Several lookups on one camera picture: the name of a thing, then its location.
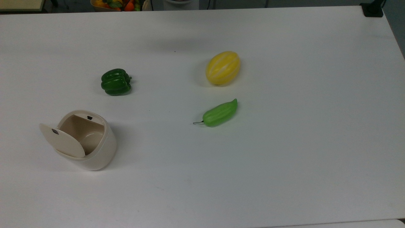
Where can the container of toy fruit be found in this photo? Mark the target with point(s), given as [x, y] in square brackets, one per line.
[110, 4]

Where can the yellow striped toy melon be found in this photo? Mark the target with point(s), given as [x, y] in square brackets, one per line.
[223, 68]

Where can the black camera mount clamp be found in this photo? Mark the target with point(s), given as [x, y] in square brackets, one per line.
[372, 11]

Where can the light green toy chili pepper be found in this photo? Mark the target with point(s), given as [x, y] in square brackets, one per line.
[220, 114]

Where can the beige wooden desk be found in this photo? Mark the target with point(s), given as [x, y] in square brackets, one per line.
[19, 4]

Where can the beige hinged bin lid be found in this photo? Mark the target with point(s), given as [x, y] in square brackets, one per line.
[66, 142]

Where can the beige plastic garbage bin body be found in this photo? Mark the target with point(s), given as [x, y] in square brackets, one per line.
[101, 155]

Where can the dark green toy bell pepper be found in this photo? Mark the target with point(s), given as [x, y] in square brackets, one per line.
[115, 83]

